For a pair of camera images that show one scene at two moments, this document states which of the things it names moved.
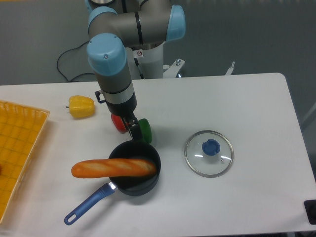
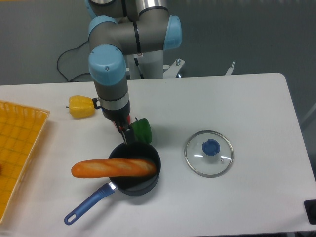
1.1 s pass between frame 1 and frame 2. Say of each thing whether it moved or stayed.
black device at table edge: stayed
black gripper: moved
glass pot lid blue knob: stayed
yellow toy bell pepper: stayed
